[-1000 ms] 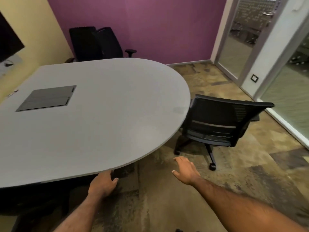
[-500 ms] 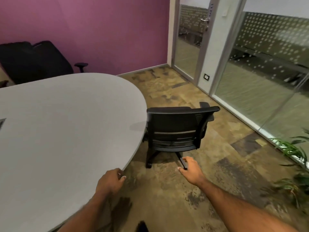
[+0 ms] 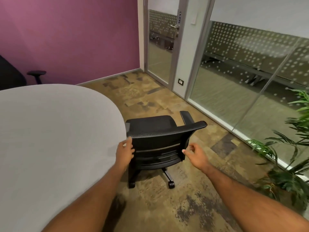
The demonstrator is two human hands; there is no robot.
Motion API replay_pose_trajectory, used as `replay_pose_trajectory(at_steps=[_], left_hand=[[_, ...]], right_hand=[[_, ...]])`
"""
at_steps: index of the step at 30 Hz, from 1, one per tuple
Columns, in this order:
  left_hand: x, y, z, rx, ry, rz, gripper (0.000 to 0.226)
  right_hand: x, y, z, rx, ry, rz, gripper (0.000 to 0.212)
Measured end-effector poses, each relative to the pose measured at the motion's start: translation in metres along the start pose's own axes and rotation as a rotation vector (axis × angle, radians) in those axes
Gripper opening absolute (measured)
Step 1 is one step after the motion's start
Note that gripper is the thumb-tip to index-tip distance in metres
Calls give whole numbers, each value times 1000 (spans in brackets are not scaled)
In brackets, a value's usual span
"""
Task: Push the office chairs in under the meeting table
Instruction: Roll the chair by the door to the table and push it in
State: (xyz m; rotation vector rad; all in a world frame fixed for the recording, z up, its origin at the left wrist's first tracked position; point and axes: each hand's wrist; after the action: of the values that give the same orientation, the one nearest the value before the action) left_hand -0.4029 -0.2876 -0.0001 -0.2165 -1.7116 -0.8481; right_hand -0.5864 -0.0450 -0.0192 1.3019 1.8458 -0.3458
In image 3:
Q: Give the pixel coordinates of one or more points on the person's left hand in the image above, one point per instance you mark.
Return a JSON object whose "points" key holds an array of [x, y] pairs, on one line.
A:
{"points": [[123, 153]]}

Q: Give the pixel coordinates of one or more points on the person's right hand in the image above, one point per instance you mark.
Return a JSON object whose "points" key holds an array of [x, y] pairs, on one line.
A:
{"points": [[196, 158]]}

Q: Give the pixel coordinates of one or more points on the person's right thumb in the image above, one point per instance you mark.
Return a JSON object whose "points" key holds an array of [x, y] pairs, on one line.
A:
{"points": [[187, 152]]}

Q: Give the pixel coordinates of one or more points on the person's left thumb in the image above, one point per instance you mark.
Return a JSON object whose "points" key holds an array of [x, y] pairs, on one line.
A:
{"points": [[132, 152]]}

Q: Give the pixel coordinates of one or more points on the black mesh office chair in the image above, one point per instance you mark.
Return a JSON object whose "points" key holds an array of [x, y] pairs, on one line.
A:
{"points": [[157, 140]]}

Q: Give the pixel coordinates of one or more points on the person's right forearm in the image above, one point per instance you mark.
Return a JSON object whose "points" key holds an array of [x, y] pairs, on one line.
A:
{"points": [[251, 202]]}

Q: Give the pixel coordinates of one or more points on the person's left forearm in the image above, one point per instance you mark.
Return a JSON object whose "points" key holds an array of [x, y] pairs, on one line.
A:
{"points": [[96, 198]]}

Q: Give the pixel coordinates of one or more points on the dotted glass partition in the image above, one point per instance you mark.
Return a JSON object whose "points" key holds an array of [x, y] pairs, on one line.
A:
{"points": [[241, 70]]}

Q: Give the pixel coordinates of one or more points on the green potted plant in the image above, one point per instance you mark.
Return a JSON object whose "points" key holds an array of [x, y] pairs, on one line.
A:
{"points": [[287, 176]]}

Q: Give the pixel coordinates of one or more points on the black office chair with armrest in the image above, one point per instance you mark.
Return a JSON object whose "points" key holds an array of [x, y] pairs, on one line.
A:
{"points": [[10, 74]]}

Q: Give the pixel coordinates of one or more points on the white wall socket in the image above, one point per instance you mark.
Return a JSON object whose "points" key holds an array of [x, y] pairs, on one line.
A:
{"points": [[180, 81]]}

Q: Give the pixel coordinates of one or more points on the glass door with grey frame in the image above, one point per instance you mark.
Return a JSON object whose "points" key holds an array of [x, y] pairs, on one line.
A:
{"points": [[159, 45]]}

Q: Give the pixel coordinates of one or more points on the white wall switch plate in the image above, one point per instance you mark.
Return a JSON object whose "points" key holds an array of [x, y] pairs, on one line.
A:
{"points": [[194, 18]]}

